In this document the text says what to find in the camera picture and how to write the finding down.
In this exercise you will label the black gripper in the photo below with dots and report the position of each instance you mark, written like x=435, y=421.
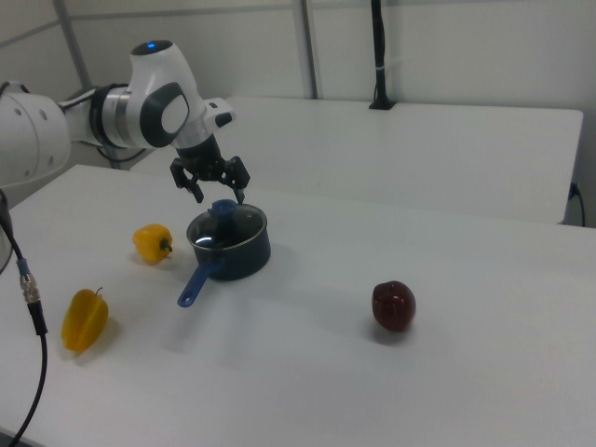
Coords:
x=202, y=160

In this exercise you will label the glass lid with blue knob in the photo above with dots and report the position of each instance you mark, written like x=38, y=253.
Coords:
x=222, y=208

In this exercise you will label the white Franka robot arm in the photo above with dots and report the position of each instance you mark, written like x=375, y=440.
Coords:
x=153, y=88

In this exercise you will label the yellow bell pepper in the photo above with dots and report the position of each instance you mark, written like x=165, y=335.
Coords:
x=149, y=244

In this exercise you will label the yellow starfruit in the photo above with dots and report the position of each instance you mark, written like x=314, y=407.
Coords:
x=86, y=321

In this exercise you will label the black pole with base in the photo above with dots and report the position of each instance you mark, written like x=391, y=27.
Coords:
x=382, y=56

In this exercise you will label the dark red apple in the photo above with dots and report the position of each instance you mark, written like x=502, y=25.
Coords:
x=393, y=307

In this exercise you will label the aluminium frame post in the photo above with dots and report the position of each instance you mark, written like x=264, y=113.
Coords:
x=74, y=42
x=309, y=46

